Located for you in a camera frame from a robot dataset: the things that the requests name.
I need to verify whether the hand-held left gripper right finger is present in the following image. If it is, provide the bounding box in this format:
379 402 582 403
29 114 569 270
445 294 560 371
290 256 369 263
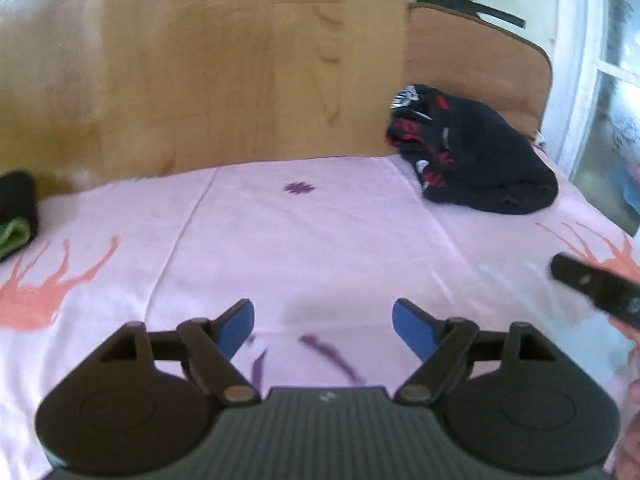
392 298 559 406

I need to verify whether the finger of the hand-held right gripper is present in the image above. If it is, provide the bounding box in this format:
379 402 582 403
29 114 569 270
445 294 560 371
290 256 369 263
549 252 640 332

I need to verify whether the wooden panel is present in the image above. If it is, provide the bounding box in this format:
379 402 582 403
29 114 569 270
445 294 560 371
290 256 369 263
0 0 407 202

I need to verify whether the person's right hand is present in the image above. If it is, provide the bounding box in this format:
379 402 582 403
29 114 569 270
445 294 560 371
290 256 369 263
614 330 640 480

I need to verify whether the pink printed bed sheet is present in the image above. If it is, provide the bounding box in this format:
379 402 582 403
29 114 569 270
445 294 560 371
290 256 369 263
0 152 640 480

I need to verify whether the black and green folded cloth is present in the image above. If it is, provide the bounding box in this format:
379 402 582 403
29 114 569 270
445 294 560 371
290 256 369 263
0 170 40 262

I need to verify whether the white framed glass door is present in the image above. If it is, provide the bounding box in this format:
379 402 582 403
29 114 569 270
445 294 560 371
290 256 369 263
542 0 640 237

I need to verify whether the black reindeer pattern sweater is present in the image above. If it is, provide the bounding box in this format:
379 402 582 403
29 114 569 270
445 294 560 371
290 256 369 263
384 83 559 217

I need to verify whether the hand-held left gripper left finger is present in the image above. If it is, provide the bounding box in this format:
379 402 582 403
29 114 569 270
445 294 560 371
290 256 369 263
100 298 262 407

